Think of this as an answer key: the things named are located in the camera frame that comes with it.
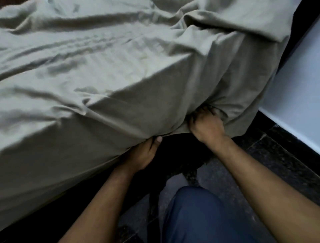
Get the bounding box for person's left hand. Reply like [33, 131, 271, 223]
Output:
[119, 136, 163, 173]

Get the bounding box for person's right hand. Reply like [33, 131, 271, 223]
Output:
[189, 106, 229, 146]

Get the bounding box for plain taupe bed sheet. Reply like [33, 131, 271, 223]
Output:
[0, 0, 303, 231]

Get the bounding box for person's left forearm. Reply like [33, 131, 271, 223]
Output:
[59, 166, 140, 243]

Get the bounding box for person's right forearm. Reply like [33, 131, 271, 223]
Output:
[212, 135, 320, 243]

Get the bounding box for person's dark trousers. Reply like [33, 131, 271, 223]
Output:
[161, 186, 275, 243]

